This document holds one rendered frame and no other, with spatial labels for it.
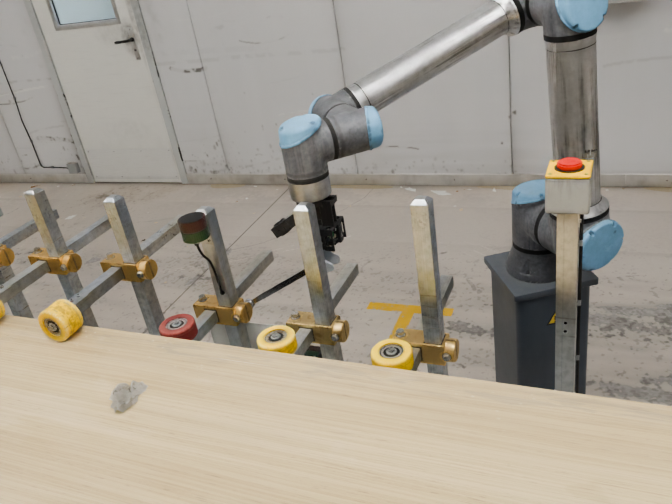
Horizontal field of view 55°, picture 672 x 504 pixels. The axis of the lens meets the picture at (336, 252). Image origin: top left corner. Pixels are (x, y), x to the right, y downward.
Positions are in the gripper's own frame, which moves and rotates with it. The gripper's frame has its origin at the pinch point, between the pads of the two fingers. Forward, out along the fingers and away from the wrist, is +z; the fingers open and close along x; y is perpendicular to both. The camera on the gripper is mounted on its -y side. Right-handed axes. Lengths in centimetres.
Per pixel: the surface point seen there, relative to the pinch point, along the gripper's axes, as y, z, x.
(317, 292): 4.5, -1.8, -9.7
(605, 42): 50, 10, 258
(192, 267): -156, 92, 137
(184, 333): -21.4, 1.8, -24.7
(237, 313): -17.5, 6.0, -10.2
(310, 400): 15.2, 1.6, -38.2
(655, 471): 70, 2, -40
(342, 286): 1.6, 8.1, 8.1
